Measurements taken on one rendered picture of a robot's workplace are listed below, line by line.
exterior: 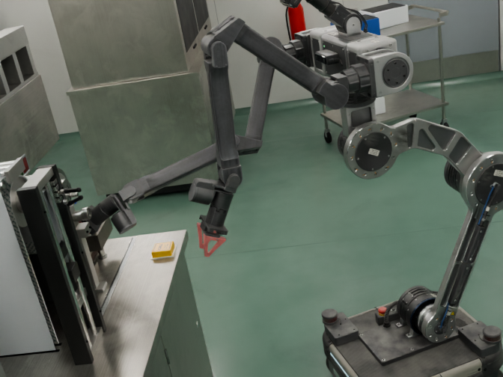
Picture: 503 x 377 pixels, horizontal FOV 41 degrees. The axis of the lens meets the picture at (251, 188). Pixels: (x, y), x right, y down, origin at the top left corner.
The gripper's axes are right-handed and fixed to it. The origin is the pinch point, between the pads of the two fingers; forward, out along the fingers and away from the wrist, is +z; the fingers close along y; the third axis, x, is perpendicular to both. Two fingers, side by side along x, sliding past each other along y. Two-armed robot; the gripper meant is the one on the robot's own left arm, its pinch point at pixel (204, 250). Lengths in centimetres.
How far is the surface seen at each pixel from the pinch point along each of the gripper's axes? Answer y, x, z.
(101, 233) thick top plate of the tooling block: -39.5, -22.9, 16.6
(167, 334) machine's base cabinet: -5.4, -0.8, 33.3
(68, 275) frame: 12.1, -39.8, 9.6
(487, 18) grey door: -355, 337, -137
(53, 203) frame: 6.8, -47.8, -7.9
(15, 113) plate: -92, -57, -6
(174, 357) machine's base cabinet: -6.2, 4.3, 41.6
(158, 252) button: -31.4, -3.7, 16.5
